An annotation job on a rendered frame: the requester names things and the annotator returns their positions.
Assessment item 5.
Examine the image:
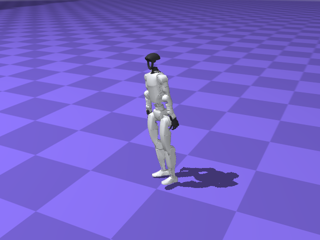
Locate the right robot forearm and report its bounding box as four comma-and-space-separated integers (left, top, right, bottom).
145, 96, 153, 113

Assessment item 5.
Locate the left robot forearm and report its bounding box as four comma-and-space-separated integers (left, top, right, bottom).
165, 95, 176, 119

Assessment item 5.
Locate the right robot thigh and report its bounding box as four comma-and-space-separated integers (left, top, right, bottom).
147, 112, 163, 150

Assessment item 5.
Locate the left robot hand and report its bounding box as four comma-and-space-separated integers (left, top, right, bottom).
169, 116, 179, 130

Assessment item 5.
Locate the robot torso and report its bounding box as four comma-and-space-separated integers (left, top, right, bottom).
146, 70, 168, 121

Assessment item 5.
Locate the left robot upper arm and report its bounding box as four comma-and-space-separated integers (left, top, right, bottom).
157, 74, 171, 102

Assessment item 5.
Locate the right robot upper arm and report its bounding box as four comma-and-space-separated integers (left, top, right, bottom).
144, 73, 150, 98

